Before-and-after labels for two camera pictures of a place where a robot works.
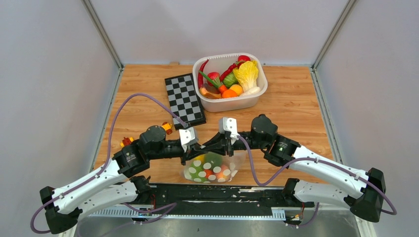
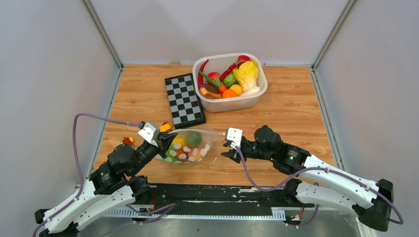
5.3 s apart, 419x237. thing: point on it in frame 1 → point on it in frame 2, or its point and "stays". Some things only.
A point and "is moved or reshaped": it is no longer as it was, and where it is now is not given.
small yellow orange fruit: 237,89 stays
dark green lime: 215,160 is moved or reshaped
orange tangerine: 229,93 stays
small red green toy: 126,141 stays
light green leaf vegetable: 197,173 is moved or reshaped
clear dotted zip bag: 212,167 is moved or reshaped
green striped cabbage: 230,80 stays
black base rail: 220,200 stays
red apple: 243,58 stays
